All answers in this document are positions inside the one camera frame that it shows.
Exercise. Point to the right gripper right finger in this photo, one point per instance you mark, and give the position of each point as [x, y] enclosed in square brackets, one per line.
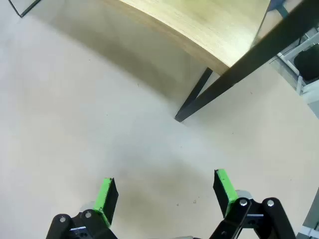
[228, 191]

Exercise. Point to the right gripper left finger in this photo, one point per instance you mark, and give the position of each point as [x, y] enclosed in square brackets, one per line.
[101, 199]

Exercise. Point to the grey cabinet edge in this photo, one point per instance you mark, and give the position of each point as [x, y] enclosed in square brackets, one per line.
[312, 216]

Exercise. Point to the thin black table leg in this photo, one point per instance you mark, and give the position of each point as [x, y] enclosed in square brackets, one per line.
[202, 82]

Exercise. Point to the wooden table with black legs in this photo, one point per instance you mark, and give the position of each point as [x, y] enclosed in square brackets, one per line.
[249, 62]

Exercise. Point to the black bag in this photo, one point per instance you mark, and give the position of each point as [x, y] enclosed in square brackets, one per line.
[307, 64]

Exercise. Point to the light wood table panel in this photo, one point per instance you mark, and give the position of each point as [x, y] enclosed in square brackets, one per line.
[199, 25]

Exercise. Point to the dark framed glass panel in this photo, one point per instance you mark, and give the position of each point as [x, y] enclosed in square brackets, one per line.
[25, 6]

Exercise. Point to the white metal frame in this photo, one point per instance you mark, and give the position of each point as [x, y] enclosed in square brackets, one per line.
[290, 58]

